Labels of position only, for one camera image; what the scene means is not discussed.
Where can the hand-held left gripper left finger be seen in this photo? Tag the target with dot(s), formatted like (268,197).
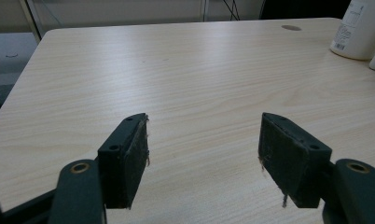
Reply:
(123,161)

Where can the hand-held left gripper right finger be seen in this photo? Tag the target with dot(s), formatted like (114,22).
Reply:
(291,161)

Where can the white cup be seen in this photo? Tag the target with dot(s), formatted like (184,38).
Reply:
(363,31)

